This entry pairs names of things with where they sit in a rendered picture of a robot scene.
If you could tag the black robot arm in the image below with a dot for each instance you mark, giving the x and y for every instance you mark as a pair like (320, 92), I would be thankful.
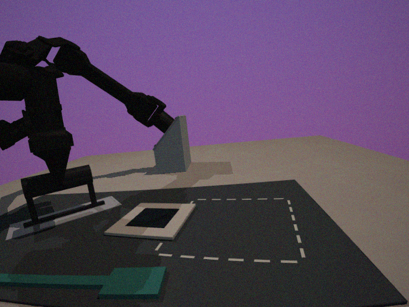
(20, 79)

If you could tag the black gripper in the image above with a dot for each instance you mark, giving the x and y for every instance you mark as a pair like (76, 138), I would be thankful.
(51, 142)

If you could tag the beige square tile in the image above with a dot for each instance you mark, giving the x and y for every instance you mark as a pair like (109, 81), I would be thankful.
(152, 221)

